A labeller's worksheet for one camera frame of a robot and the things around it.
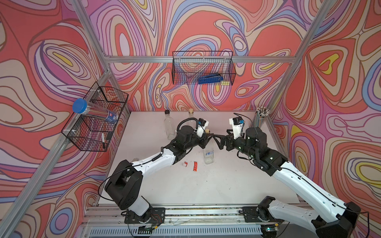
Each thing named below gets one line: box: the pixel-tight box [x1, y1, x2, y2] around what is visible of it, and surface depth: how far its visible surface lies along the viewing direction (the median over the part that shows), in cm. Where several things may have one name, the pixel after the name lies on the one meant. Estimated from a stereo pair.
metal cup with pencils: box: [255, 106, 271, 128], surface depth 98 cm
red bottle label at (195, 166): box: [192, 161, 198, 172], surface depth 93 cm
